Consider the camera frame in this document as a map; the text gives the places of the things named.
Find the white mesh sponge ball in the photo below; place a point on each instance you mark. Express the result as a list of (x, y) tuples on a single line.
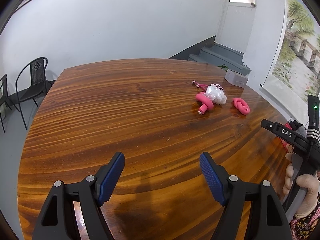
[(216, 94)]

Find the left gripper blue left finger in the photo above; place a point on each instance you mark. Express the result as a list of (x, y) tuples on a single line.
[(57, 218)]

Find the red rectangular tin box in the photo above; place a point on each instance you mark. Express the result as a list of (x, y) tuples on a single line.
[(286, 142)]

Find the black metal chair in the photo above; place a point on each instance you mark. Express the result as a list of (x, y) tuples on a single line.
[(38, 83)]

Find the right hand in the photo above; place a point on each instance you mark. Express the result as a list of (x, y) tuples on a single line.
[(301, 188)]

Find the pink foam twist roller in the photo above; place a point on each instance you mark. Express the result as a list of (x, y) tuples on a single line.
[(241, 105)]

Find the green paper bag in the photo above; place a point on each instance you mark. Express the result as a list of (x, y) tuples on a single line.
[(224, 67)]

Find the grey sock with black cuff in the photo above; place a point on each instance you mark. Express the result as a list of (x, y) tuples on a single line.
[(298, 128)]

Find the grey stairs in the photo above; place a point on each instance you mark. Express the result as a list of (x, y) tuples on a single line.
[(210, 52)]

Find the door with window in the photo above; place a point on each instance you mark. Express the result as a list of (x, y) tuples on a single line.
[(236, 24)]

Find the landscape scroll painting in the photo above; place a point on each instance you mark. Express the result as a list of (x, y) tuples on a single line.
[(295, 71)]

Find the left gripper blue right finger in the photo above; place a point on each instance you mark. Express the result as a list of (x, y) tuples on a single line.
[(267, 219)]

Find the grey tissue box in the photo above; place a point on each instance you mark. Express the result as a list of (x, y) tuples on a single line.
[(236, 79)]

